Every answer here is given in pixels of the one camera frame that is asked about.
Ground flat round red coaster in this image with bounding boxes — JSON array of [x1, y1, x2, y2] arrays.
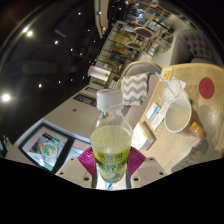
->
[[198, 76, 216, 100]]

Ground grey chevron cushion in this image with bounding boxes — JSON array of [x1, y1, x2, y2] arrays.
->
[[121, 72, 150, 107]]

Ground grey upholstered sofa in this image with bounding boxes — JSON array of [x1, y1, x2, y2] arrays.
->
[[114, 59, 163, 132]]

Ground group of ceiling lights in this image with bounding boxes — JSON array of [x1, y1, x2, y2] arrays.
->
[[0, 9, 105, 105]]

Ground white round column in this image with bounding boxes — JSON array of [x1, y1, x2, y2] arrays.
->
[[86, 64, 111, 85]]

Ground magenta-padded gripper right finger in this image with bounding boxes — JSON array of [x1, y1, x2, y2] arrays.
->
[[125, 146, 168, 190]]

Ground yellow card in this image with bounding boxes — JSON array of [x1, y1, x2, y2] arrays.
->
[[159, 67, 174, 81]]

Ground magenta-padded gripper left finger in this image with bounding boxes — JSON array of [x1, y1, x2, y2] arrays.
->
[[54, 146, 98, 190]]

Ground framed food poster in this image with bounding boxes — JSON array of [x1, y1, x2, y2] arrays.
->
[[17, 122, 75, 173]]

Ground white tissue box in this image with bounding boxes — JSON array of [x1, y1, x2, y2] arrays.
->
[[131, 121, 156, 151]]

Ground white and brown mug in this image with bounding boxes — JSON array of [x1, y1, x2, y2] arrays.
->
[[163, 97, 207, 141]]

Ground group of dining chairs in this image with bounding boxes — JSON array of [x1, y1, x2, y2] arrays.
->
[[125, 9, 182, 58]]

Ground clear green-labelled drink bottle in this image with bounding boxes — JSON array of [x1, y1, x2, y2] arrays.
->
[[90, 88, 134, 185]]

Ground blue and white cards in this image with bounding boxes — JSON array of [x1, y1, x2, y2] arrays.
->
[[145, 101, 171, 132]]

